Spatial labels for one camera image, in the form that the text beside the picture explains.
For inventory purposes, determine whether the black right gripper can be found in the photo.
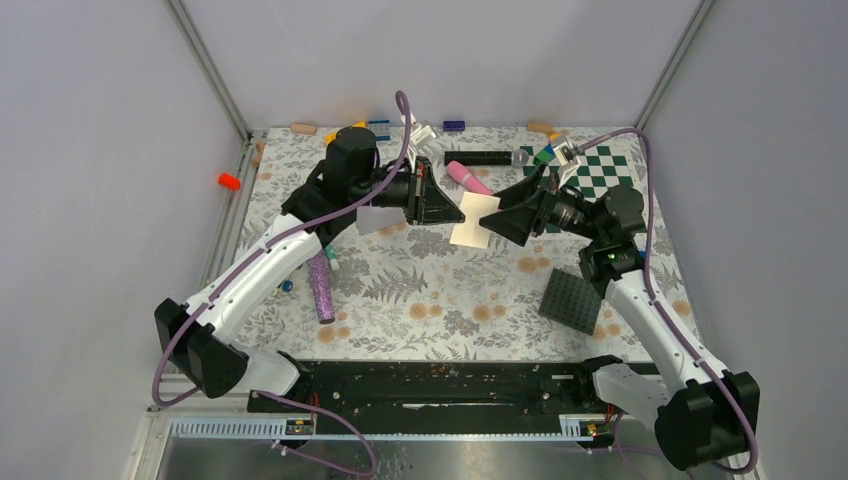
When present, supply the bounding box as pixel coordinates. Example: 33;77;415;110
480;162;606;246

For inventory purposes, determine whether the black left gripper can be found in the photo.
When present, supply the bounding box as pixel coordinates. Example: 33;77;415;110
352;156;466;225

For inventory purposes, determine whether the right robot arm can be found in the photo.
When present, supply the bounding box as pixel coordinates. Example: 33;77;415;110
478;178;760;474

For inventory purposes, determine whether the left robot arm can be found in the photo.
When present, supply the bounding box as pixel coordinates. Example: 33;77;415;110
154;123;465;411

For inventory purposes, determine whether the pink microphone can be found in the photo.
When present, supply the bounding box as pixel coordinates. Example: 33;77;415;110
446;161;493;195

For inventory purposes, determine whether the black microphone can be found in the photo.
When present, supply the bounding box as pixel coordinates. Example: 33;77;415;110
444;149;529;167

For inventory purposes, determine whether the green blue toy brick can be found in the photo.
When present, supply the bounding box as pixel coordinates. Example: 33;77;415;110
532;145;557;168

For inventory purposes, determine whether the purple flat toy brick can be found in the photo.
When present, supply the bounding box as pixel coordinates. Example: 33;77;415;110
442;120;466;132

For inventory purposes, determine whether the wooden block back right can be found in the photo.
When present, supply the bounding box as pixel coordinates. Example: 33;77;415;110
526;121;557;136

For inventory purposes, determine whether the grey and blue brick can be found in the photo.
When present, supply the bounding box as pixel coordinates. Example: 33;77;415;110
366;119;391;142

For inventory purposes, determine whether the floral patterned table mat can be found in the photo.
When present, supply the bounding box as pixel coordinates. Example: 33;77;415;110
236;127;703;362

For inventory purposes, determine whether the green white chessboard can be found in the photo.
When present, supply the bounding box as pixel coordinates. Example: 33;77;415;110
522;145;641;201

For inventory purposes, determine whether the dark grey studded baseplate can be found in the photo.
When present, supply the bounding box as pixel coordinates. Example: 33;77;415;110
537;269;602;335

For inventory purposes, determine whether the green white glue stick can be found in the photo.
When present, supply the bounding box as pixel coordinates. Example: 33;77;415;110
325;245;340;271

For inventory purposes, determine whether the yellow triangle shape toy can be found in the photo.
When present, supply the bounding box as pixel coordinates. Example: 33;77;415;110
325;121;367;145

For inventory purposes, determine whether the purple glitter microphone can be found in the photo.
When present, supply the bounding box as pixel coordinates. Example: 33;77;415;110
307;251;336;325

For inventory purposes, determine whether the light wooden block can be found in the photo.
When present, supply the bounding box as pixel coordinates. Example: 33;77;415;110
290;123;318;136

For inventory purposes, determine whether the red plastic cylinder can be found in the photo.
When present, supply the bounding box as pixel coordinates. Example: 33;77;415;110
217;173;242;191

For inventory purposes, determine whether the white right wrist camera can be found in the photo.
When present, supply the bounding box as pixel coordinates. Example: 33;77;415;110
550;136;581;188

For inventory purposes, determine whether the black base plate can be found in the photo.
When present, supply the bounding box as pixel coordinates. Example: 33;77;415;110
182;356;710;435

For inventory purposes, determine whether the wooden block by rail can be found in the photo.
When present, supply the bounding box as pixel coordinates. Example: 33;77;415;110
251;141;266;169

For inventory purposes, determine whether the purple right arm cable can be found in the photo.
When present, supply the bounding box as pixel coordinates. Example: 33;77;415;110
576;127;761;477

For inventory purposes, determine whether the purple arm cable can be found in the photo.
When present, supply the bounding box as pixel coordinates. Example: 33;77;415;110
576;127;761;477
150;90;413;480

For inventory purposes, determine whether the aluminium side rail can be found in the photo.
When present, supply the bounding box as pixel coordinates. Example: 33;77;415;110
200;130;269;290

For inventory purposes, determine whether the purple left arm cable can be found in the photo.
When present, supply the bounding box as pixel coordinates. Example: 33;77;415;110
150;90;413;480

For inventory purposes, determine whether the white perforated cable tray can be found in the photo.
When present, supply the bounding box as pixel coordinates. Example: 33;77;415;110
170;415;598;444

